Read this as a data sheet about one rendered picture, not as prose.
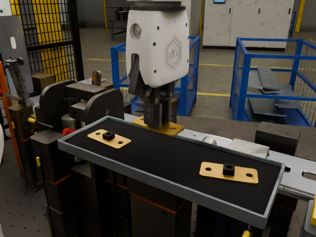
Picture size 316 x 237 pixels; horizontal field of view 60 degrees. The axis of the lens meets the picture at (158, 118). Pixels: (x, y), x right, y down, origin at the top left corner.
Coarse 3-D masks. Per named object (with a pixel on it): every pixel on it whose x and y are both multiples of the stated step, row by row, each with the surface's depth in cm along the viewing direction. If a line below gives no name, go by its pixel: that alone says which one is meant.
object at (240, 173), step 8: (200, 168) 42; (208, 168) 43; (216, 168) 42; (224, 168) 41; (232, 168) 41; (240, 168) 42; (248, 168) 42; (208, 176) 40; (216, 176) 40; (224, 176) 40; (232, 176) 40; (240, 176) 40; (256, 176) 40; (256, 184) 39
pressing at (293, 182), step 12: (36, 96) 123; (180, 132) 90; (192, 132) 90; (228, 144) 83; (276, 156) 76; (288, 156) 76; (300, 168) 71; (312, 168) 71; (288, 180) 66; (300, 180) 66; (312, 180) 66; (288, 192) 63; (300, 192) 62; (312, 192) 62
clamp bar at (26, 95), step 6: (6, 60) 92; (18, 60) 94; (6, 66) 90; (12, 66) 91; (18, 66) 92; (12, 72) 93; (18, 72) 93; (12, 78) 94; (18, 78) 93; (18, 84) 94; (24, 84) 96; (18, 90) 96; (24, 90) 96; (18, 96) 98; (24, 96) 97
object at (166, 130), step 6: (132, 120) 46; (138, 120) 46; (162, 120) 44; (144, 126) 44; (150, 126) 43; (162, 126) 43; (168, 126) 43; (174, 126) 43; (180, 126) 43; (162, 132) 42; (168, 132) 42; (174, 132) 42
